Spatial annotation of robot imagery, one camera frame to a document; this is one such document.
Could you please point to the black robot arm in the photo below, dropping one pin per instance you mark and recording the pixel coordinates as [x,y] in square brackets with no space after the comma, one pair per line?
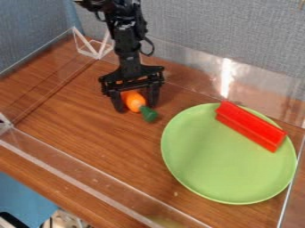
[127,26]

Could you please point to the red rectangular block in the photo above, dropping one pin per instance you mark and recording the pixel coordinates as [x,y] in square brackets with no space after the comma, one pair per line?
[250,126]

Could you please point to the green plate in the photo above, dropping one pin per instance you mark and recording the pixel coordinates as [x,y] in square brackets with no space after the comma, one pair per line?
[218,164]

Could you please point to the clear acrylic enclosure wall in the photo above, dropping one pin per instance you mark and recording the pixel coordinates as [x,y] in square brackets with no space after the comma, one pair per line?
[92,159]

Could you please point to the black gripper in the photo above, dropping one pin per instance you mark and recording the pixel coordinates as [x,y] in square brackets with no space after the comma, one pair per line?
[133,75]

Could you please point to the orange toy carrot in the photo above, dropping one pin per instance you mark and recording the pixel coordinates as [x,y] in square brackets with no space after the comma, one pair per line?
[137,104]

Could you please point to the clear acrylic corner bracket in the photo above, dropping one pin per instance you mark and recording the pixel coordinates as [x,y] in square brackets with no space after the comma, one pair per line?
[90,47]

